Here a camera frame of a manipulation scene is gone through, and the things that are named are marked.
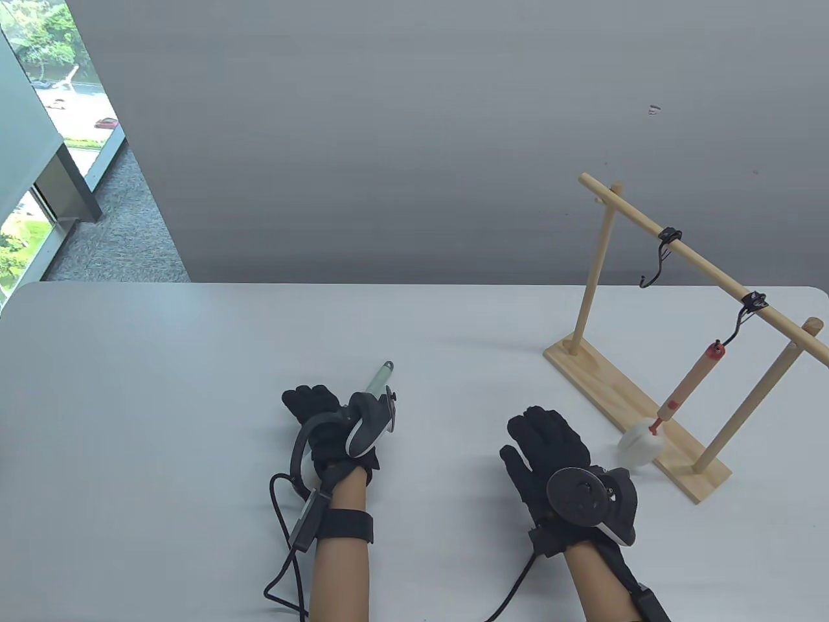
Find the person's right hand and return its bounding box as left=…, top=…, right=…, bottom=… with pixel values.
left=499, top=406, right=601, bottom=558

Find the wooden hanging rack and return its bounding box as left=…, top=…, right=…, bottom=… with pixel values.
left=543, top=172, right=829, bottom=505

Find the grey right hand controller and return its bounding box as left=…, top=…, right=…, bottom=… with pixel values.
left=546, top=465, right=639, bottom=546

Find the black right arm strap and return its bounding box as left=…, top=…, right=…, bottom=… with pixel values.
left=606, top=543, right=672, bottom=622

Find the person's left forearm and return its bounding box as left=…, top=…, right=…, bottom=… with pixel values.
left=310, top=463, right=374, bottom=622

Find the black left glove cable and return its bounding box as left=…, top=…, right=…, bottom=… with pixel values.
left=262, top=473, right=310, bottom=617

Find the grey hand controller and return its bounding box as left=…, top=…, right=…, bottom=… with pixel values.
left=546, top=465, right=639, bottom=546
left=288, top=386, right=398, bottom=500

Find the black metal s-hook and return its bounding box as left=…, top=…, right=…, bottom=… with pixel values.
left=639, top=227, right=683, bottom=290
left=718, top=292, right=769, bottom=347

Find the glass window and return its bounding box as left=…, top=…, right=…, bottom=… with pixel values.
left=0, top=0, right=127, bottom=312

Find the pink handle cup brush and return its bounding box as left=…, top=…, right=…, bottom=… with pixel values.
left=617, top=341, right=727, bottom=472

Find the grey left hand controller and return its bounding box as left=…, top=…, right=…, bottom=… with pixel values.
left=288, top=386, right=398, bottom=500

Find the person's right forearm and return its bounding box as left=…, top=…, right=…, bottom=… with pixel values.
left=567, top=541, right=639, bottom=622

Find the green handle cup brush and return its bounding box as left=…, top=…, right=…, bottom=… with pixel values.
left=365, top=360, right=394, bottom=397

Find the grey window frame post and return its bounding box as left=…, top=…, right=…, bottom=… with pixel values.
left=34, top=144, right=103, bottom=225

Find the grey left wrist sensor box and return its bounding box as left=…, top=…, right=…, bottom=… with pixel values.
left=288, top=489, right=320, bottom=553

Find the black right glove cable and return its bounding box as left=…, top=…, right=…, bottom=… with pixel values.
left=483, top=551, right=538, bottom=622

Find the black glove cable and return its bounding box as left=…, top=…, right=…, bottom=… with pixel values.
left=262, top=473, right=310, bottom=617
left=483, top=551, right=538, bottom=622

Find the black left wrist strap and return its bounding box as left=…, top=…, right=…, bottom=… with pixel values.
left=317, top=510, right=375, bottom=544

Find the person's left hand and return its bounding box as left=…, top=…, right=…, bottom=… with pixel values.
left=282, top=384, right=383, bottom=488

